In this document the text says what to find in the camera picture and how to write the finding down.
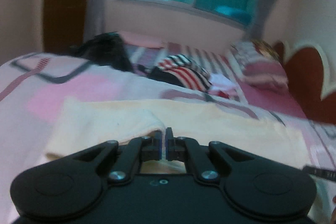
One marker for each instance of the black bag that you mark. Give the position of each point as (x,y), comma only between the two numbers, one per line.
(105,50)

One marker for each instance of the red white headboard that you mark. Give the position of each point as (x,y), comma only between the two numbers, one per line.
(308,72)

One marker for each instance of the pink grey patterned quilt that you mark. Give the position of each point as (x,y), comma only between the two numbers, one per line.
(35,86)

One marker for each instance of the cream knitted sweater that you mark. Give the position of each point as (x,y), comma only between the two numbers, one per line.
(84,124)

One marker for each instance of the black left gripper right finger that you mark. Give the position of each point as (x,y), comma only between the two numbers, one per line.
(243,186)

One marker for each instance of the brown wooden door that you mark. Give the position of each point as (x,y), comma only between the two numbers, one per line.
(63,24)

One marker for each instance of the white pink folded garment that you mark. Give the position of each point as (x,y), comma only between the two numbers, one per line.
(221,86)

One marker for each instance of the yellow patterned cushion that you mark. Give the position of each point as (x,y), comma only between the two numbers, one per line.
(265,49)

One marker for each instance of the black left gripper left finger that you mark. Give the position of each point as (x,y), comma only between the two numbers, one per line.
(70,188)

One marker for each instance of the striped pink pillow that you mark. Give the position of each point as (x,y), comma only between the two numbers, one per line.
(255,69)

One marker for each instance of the pink striped bed sheet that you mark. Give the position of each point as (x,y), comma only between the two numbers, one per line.
(147,51)

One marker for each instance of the red black striped garment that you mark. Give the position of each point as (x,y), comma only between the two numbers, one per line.
(181,71)

